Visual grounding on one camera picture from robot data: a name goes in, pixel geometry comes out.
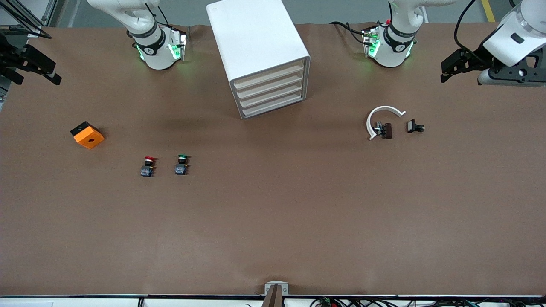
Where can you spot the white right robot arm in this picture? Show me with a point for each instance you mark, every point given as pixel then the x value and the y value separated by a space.
pixel 153 47

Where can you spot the white curved plastic clip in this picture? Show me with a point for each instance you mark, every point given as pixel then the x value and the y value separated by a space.
pixel 373 117

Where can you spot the white drawer cabinet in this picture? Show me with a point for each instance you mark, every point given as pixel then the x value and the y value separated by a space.
pixel 251 34

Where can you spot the small black contact block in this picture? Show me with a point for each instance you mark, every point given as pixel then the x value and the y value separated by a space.
pixel 413 126

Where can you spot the cream drawer with white lip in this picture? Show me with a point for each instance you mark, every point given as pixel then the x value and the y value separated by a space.
pixel 268 76
pixel 275 105
pixel 273 95
pixel 271 85

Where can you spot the red push button switch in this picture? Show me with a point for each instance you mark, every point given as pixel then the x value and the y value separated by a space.
pixel 147 170

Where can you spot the green push button switch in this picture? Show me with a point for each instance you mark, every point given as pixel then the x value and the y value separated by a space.
pixel 181 168

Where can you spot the grey metal bracket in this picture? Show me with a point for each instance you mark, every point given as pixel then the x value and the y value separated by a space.
pixel 269 285

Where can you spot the brown camera post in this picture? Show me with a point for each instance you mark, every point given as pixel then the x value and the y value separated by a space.
pixel 275 298

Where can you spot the orange and black button box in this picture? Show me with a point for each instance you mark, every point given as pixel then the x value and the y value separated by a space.
pixel 89 138

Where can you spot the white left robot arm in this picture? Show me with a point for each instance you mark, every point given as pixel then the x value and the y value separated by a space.
pixel 390 42

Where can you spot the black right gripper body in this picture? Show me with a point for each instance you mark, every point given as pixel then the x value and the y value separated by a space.
pixel 12 59

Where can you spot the small brown terminal block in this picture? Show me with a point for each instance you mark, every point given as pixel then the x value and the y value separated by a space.
pixel 386 130

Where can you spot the aluminium frame post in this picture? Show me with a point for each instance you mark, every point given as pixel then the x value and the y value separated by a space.
pixel 25 19

